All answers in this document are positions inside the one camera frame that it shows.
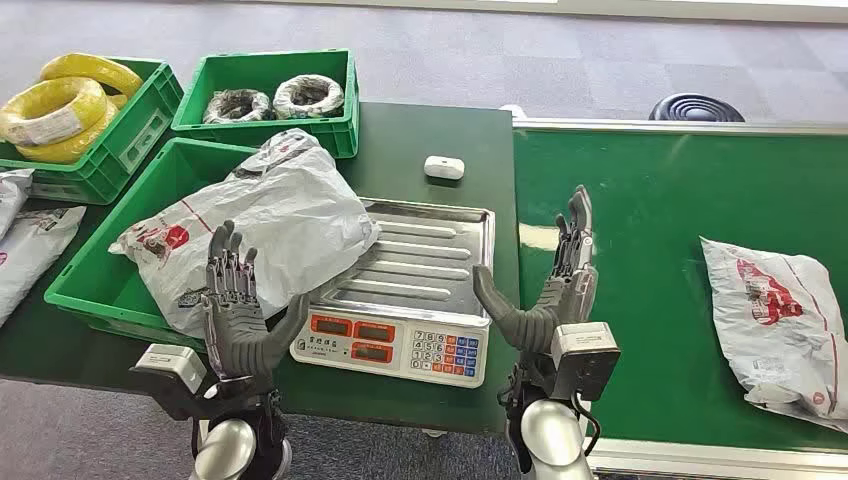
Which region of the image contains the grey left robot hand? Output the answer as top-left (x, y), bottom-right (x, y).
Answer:
top-left (200, 220), bottom-right (311, 386)

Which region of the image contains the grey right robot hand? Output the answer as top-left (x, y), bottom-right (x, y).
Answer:
top-left (472, 185), bottom-right (600, 356)

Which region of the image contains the large grey red-printed courier package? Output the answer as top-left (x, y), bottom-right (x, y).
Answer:
top-left (109, 128), bottom-right (382, 340)

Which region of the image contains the green conveyor belt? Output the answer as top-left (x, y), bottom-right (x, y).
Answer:
top-left (513, 117), bottom-right (848, 480)

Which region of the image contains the flat grey courier package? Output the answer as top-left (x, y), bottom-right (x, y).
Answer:
top-left (0, 205), bottom-right (87, 328)

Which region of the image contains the small grey courier package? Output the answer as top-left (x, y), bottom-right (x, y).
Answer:
top-left (0, 168), bottom-right (34, 241)

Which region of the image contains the stainless steel scale tray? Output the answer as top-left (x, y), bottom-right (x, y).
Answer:
top-left (309, 197), bottom-right (497, 329)

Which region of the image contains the white electronic scale base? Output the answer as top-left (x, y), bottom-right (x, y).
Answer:
top-left (290, 305), bottom-right (492, 390)

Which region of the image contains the large empty-sided green plastic crate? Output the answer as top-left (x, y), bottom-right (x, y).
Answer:
top-left (43, 137), bottom-right (260, 352)

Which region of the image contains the small white plastic device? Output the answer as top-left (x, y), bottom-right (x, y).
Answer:
top-left (423, 155), bottom-right (466, 181)

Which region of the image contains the green crate with white label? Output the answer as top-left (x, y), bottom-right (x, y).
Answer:
top-left (0, 56), bottom-right (185, 206)

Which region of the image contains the plain green plastic crate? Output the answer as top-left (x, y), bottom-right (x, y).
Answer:
top-left (170, 48), bottom-right (360, 160)

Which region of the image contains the black ribbed round object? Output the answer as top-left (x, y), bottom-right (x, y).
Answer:
top-left (647, 93), bottom-right (747, 123)

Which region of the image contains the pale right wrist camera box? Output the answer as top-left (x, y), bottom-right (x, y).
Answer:
top-left (551, 322), bottom-right (622, 403)

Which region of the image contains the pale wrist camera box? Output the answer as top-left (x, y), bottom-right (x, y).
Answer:
top-left (129, 343), bottom-right (220, 423)
top-left (551, 322), bottom-right (622, 403)

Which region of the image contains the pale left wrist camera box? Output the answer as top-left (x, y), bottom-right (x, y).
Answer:
top-left (129, 343), bottom-right (220, 423)

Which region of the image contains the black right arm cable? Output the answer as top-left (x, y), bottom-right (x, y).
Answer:
top-left (572, 394), bottom-right (602, 458)

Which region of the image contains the dark wrapped wire coil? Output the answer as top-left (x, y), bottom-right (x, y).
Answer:
top-left (201, 88), bottom-right (273, 125)

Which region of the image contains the white-wrapped dark wire coil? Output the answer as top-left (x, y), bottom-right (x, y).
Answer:
top-left (272, 74), bottom-right (346, 121)

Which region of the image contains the yellow wire coil with label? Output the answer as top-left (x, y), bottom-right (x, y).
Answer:
top-left (0, 76), bottom-right (109, 147)

